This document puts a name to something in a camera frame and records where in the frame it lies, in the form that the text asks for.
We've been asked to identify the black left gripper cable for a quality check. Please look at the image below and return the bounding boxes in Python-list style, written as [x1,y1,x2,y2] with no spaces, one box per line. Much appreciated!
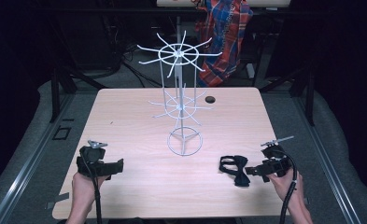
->
[79,150,104,224]

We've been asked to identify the grey tape strip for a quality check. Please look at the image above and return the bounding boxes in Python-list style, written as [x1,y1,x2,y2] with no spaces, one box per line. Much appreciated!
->
[44,191,71,211]

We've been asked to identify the black floor cables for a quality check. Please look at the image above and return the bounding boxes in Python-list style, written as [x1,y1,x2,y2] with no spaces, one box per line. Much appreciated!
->
[112,40,163,89]

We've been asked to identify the black bow tie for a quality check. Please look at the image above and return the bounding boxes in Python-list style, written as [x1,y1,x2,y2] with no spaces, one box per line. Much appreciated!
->
[219,154,251,189]

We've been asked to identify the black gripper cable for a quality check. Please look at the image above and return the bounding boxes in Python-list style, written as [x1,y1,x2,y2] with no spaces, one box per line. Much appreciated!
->
[79,150,104,224]
[271,148,299,224]

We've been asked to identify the grey metal pole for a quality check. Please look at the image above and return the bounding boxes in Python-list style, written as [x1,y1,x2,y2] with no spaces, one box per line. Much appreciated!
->
[176,15,183,45]

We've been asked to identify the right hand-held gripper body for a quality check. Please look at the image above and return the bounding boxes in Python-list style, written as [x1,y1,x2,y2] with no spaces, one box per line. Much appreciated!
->
[260,135,295,179]

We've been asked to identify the black metal stand leg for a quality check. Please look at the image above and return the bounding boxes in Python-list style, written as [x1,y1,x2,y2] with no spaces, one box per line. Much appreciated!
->
[259,66,317,127]
[49,66,79,123]

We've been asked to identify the aluminium floor rail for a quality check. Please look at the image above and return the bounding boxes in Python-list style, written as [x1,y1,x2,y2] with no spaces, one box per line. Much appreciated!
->
[292,92,362,224]
[0,92,77,224]

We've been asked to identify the person's right hand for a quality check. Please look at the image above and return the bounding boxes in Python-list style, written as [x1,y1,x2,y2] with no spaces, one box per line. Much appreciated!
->
[266,168,304,203]

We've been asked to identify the red blue plaid cloth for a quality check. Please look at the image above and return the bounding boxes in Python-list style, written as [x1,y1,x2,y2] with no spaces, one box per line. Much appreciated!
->
[193,0,254,88]

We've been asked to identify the white wire display rack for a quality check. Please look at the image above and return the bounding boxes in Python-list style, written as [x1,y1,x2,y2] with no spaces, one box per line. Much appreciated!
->
[136,29,224,157]

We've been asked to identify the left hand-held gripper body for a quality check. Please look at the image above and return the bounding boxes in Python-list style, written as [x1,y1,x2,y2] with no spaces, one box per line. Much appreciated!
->
[76,139,108,180]

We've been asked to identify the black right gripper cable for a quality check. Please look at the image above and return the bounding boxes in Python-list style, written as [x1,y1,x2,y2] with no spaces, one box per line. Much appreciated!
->
[271,148,299,224]

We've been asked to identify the person's left hand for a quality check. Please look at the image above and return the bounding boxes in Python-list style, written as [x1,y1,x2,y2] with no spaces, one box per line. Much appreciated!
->
[71,170,110,203]

